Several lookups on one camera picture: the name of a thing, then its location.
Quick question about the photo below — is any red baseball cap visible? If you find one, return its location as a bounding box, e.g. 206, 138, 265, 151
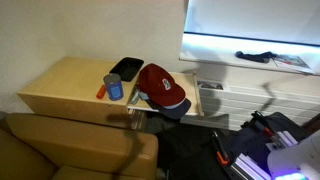
138, 63, 186, 106

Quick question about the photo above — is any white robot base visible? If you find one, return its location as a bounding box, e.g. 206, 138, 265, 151
267, 130, 320, 180

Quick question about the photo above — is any wooden sliding tray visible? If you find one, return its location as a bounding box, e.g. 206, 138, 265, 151
127, 72, 204, 119

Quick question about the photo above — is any black plastic tray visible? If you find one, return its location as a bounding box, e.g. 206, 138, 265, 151
110, 57, 144, 82

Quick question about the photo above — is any white window sill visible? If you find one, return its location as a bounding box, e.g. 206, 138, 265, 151
180, 33, 320, 75

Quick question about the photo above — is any black cloth on sill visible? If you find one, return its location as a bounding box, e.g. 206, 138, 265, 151
235, 51, 276, 63

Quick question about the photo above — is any magazine on sill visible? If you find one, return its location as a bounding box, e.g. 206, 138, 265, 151
273, 55, 314, 74

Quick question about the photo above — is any navy light-blue baseball cap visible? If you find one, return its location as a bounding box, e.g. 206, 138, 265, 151
138, 85, 191, 119

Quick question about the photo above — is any small card on radiator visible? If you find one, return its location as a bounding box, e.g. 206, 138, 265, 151
197, 80, 229, 91

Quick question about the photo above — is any blue cylindrical can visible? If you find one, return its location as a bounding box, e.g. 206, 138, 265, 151
103, 73, 123, 101

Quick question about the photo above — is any orange marker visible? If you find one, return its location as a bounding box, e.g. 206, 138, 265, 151
96, 85, 106, 99

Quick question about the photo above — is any white radiator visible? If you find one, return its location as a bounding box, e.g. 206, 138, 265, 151
180, 63, 320, 132

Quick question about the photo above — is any black orange clamp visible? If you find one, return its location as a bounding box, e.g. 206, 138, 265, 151
212, 131, 229, 165

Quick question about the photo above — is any wooden cabinet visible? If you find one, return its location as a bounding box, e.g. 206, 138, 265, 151
17, 57, 146, 129

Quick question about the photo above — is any dark bag with tools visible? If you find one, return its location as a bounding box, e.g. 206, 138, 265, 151
216, 111, 309, 180

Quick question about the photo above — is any tan leather sofa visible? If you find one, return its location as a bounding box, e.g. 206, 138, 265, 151
0, 113, 158, 180

